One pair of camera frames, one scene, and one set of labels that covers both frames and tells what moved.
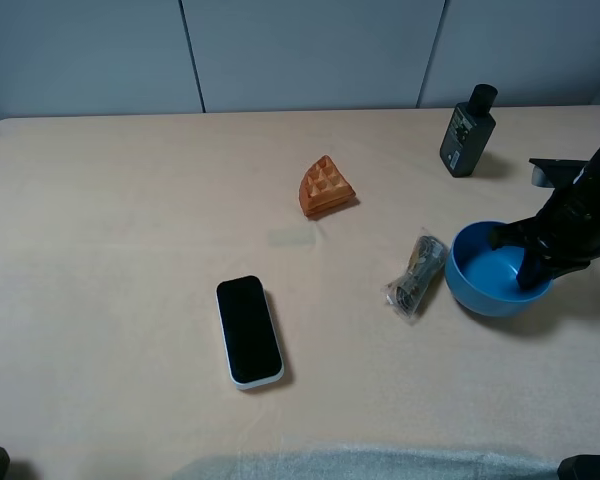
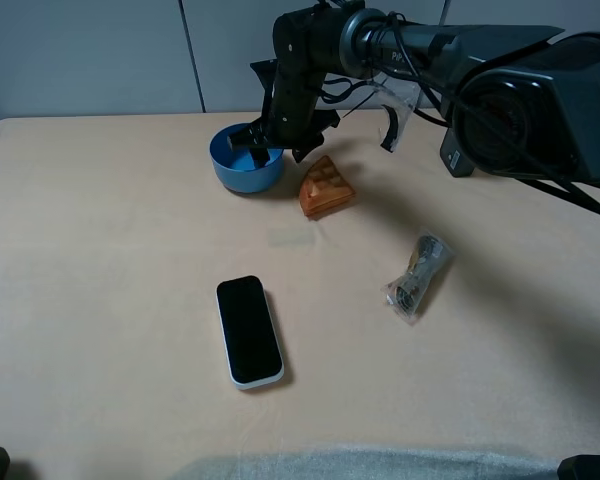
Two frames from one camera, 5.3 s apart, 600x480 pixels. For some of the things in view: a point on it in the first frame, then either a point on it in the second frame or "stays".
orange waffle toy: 323,188 stays
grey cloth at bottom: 377,463 stays
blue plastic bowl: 485,280 → 236,168
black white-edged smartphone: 252,346 stays
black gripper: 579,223 → 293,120
